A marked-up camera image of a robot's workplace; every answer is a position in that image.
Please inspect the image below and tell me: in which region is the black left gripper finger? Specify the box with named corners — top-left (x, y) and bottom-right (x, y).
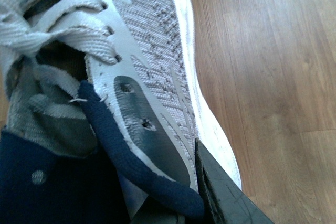
top-left (195, 139), bottom-right (272, 224)

